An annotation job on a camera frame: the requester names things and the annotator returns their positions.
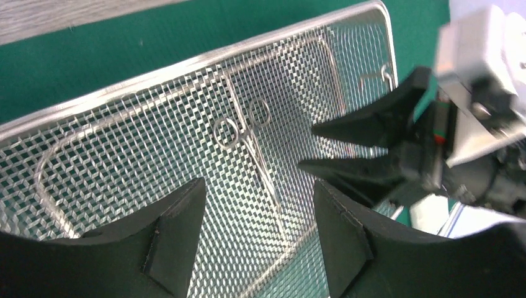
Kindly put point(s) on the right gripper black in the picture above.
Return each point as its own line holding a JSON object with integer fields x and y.
{"x": 382, "y": 124}

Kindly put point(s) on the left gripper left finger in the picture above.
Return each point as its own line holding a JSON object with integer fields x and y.
{"x": 149, "y": 253}

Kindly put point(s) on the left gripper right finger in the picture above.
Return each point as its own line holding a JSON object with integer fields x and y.
{"x": 367, "y": 254}

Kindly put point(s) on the metal mesh tray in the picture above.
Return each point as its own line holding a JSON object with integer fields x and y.
{"x": 82, "y": 164}

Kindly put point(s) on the surgical forceps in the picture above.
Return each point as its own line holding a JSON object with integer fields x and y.
{"x": 244, "y": 132}

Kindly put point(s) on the green surgical cloth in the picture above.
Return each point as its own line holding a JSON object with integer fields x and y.
{"x": 51, "y": 69}

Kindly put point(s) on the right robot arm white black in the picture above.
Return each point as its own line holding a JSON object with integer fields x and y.
{"x": 495, "y": 181}

